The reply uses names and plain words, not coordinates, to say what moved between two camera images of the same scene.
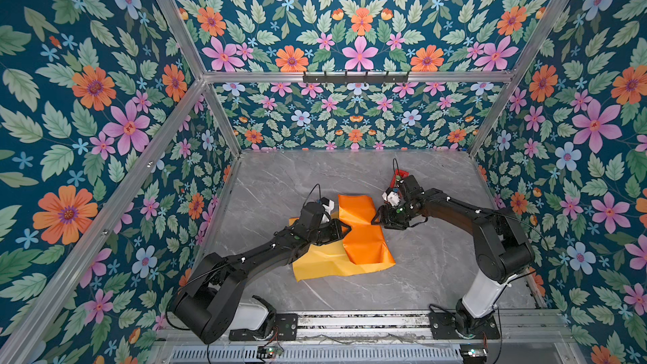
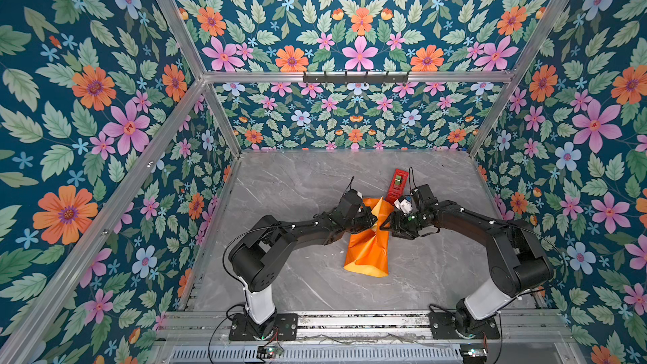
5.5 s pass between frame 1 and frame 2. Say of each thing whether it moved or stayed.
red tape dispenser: stayed
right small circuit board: stayed
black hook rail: stayed
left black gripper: moved
